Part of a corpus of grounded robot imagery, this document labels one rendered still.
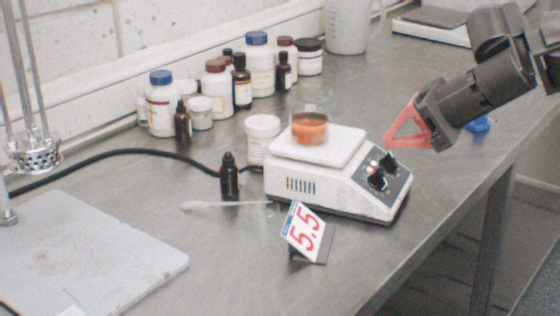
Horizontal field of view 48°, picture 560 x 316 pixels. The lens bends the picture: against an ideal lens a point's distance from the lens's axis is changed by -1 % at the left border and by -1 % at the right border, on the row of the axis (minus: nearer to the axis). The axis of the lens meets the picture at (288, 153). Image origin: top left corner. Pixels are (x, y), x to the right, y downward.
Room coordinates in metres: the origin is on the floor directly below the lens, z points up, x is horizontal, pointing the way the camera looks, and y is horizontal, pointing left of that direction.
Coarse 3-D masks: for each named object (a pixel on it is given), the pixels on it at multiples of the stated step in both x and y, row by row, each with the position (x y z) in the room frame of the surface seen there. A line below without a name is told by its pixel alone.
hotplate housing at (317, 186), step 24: (264, 168) 0.83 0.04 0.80; (288, 168) 0.81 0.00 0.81; (312, 168) 0.80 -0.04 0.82; (336, 168) 0.80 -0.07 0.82; (288, 192) 0.81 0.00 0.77; (312, 192) 0.80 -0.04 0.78; (336, 192) 0.78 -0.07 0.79; (360, 192) 0.77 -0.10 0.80; (360, 216) 0.77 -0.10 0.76; (384, 216) 0.75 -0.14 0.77
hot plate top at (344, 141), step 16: (288, 128) 0.90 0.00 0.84; (336, 128) 0.90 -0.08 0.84; (352, 128) 0.90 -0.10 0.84; (272, 144) 0.84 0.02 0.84; (288, 144) 0.84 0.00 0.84; (336, 144) 0.84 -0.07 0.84; (352, 144) 0.84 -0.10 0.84; (304, 160) 0.81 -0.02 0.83; (320, 160) 0.80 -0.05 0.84; (336, 160) 0.79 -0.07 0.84
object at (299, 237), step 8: (296, 208) 0.75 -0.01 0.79; (304, 208) 0.76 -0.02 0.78; (296, 216) 0.73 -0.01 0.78; (304, 216) 0.74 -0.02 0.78; (312, 216) 0.75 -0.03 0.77; (296, 224) 0.71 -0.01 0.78; (304, 224) 0.73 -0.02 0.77; (312, 224) 0.74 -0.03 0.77; (320, 224) 0.75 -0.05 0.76; (288, 232) 0.69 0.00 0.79; (296, 232) 0.70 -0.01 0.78; (304, 232) 0.71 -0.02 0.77; (312, 232) 0.72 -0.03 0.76; (296, 240) 0.68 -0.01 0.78; (304, 240) 0.69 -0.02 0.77; (312, 240) 0.70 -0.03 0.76; (304, 248) 0.68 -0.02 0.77; (312, 248) 0.69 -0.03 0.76; (312, 256) 0.67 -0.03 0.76
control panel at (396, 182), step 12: (372, 156) 0.85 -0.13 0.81; (384, 156) 0.87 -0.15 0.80; (360, 168) 0.81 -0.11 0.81; (372, 168) 0.82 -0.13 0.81; (360, 180) 0.78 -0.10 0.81; (396, 180) 0.82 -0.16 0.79; (372, 192) 0.77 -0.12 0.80; (384, 192) 0.78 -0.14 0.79; (396, 192) 0.80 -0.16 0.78; (384, 204) 0.76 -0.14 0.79
